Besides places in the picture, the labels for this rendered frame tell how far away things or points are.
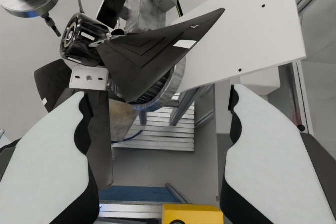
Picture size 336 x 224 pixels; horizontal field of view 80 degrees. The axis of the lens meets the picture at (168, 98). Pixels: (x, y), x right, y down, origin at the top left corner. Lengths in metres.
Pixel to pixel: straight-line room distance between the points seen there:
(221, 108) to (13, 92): 1.68
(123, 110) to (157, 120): 0.97
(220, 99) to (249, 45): 0.44
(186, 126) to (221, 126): 0.79
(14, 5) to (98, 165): 0.32
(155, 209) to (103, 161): 0.40
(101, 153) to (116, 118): 0.22
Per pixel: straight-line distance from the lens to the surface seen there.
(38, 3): 0.30
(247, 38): 0.52
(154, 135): 1.60
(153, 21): 0.71
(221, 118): 0.88
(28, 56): 2.16
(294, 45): 0.47
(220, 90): 0.92
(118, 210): 0.84
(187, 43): 0.30
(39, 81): 0.83
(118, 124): 0.69
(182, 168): 1.69
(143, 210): 0.82
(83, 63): 0.55
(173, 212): 0.61
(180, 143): 1.63
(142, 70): 0.29
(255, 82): 0.86
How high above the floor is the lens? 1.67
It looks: 72 degrees down
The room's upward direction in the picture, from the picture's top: 17 degrees clockwise
